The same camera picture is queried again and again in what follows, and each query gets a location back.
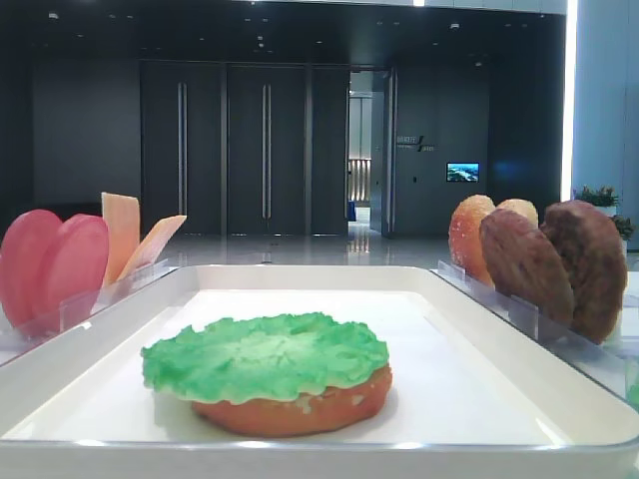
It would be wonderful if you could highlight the green lettuce leaf in rack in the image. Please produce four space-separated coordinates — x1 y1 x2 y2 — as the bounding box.
625 358 639 406

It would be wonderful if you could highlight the red tomato slice rear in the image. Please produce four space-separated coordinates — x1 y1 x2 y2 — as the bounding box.
32 214 109 319

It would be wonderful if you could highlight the clear left rack rail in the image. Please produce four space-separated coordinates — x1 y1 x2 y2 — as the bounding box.
1 259 174 357

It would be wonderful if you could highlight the small wall screen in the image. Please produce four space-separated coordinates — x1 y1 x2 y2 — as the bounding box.
446 163 479 183

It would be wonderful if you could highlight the green lettuce leaf on tray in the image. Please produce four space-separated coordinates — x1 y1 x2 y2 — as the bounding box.
141 312 389 405

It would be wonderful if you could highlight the orange bread slice on tray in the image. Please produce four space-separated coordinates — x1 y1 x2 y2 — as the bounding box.
192 365 392 438

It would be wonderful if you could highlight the potted plant with flowers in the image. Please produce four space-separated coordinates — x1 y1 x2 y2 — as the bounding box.
573 186 636 241

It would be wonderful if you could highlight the brown meat patty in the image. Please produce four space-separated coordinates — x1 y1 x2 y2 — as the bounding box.
479 209 575 327
541 200 627 344

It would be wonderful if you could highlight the clear right rack rail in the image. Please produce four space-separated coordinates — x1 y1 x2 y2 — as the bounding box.
432 260 638 361

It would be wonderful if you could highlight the brown meat patty left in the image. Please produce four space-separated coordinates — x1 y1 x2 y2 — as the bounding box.
479 209 575 327

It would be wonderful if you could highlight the bread slice rack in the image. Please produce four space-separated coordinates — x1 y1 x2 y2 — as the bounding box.
497 199 539 228
448 195 495 287

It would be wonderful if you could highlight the red tomato slice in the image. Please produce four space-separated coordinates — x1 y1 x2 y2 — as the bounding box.
1 209 62 328
32 214 109 319

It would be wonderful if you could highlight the dark double door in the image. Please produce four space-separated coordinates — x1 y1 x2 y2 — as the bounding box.
141 61 349 236

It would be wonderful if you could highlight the white rectangular tray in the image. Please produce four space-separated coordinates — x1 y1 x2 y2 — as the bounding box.
1 265 638 478

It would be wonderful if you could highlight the bread slice right rack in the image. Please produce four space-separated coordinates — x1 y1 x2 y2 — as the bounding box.
497 199 539 228

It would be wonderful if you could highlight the red tomato slice front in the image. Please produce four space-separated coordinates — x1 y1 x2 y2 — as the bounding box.
1 209 62 328

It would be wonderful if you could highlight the orange cheese slice upright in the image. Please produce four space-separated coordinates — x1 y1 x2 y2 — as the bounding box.
101 192 140 286

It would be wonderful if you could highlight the brown meat patty right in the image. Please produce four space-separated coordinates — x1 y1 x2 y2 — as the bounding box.
541 200 627 344

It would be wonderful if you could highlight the bread slice left rack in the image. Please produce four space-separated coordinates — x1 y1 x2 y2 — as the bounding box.
448 195 495 287

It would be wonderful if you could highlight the clear rack rail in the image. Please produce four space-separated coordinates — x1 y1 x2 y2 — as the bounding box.
1 259 174 357
432 260 638 361

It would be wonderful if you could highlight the orange cheese slice leaning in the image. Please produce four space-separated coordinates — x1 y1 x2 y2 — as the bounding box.
118 215 187 280

